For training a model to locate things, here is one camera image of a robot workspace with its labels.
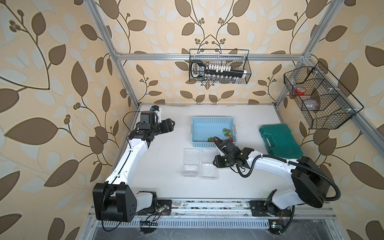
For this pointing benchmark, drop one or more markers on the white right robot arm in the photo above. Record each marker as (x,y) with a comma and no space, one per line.
(309,184)

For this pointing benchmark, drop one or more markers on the black wire basket on back wall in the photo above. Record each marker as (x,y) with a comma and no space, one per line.
(238,59)

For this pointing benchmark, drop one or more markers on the clear clamshell container middle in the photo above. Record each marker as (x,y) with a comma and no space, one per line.
(207,168)

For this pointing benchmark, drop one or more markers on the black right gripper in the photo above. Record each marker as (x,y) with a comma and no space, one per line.
(218,162)

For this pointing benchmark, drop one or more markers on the green plastic tool case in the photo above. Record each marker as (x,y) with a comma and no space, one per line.
(280,142)

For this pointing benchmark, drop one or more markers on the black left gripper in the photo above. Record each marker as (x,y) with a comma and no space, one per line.
(166,126)

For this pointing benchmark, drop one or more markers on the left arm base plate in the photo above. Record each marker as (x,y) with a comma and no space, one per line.
(156,205)

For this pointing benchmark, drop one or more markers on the black wire basket on wall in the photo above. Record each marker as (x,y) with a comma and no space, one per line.
(337,102)
(238,59)

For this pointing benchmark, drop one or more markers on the black wire basket on right wall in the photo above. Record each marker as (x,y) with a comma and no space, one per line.
(337,102)

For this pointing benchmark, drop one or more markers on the clear clamshell container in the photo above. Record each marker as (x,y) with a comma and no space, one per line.
(207,168)
(191,162)

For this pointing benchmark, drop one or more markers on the light blue perforated plastic basket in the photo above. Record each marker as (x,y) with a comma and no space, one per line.
(207,127)

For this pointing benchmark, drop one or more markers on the clear clamshell container left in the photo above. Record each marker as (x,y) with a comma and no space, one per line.
(191,162)

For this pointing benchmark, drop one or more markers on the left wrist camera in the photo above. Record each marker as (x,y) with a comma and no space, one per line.
(157,111)

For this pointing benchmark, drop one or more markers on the strawberries in basket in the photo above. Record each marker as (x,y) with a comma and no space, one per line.
(227,134)

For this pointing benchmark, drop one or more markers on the clear lidded jar in basket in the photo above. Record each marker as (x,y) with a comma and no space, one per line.
(312,105)

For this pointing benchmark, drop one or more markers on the red tape roll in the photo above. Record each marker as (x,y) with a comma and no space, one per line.
(300,91)

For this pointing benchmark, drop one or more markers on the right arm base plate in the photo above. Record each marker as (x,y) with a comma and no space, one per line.
(262,209)

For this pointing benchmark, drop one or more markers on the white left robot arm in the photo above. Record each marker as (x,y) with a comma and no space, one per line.
(114,200)

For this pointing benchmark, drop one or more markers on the black socket set holder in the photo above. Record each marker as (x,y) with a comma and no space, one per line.
(199,69)

